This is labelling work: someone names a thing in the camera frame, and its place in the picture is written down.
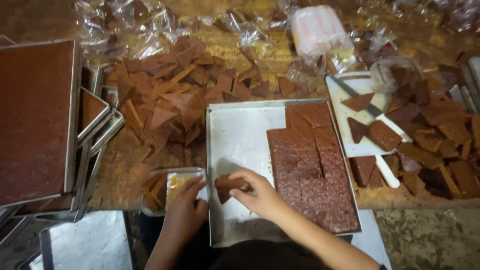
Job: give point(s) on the person's dark clothing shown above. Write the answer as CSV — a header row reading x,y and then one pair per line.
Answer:
x,y
262,257

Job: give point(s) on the rectangular cake piece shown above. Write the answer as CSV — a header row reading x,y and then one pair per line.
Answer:
x,y
363,170

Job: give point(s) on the thin triangular cake slice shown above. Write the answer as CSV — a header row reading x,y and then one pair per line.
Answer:
x,y
359,102

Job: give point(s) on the cake slices in container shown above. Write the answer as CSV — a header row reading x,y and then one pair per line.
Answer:
x,y
154,193

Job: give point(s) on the square brown cake piece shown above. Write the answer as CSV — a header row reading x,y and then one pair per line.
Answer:
x,y
383,135

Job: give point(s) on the round clear plastic tub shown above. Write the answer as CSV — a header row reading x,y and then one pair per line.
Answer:
x,y
380,77

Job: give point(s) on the pile of triangular cake slices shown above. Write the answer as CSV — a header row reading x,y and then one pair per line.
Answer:
x,y
176,97

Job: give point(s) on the grey metal trays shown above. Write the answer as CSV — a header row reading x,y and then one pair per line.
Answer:
x,y
467,90

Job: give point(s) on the brown cake pieces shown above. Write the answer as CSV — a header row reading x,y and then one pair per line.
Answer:
x,y
227,184

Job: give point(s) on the white cutting board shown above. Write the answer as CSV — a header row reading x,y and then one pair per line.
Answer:
x,y
339,127

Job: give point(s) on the heap of clear plastic bags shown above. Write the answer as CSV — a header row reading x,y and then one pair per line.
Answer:
x,y
123,26

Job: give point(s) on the dark triangular cake slice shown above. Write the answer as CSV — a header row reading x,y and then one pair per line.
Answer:
x,y
356,129

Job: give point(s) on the person's right hand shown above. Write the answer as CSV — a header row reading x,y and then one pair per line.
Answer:
x,y
262,195

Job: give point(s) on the heap of cake offcuts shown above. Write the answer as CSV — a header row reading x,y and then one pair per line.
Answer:
x,y
438,131

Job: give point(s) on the metal tray with white paper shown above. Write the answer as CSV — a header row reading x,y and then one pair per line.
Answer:
x,y
88,243

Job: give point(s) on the person's left hand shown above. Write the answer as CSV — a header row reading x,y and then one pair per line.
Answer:
x,y
183,210

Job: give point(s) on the pink and white bag packet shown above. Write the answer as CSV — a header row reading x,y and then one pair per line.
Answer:
x,y
318,30

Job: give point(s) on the scored brown cake slab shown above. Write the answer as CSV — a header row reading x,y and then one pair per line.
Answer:
x,y
311,165

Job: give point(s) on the stack of empty metal trays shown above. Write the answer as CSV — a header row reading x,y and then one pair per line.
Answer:
x,y
98,116

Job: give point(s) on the clear plastic container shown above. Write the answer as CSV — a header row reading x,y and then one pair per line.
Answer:
x,y
159,172

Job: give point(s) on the paper-lined metal baking tray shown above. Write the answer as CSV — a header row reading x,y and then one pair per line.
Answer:
x,y
240,135

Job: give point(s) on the large tray of uncut cake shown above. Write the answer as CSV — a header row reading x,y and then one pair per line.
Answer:
x,y
33,120

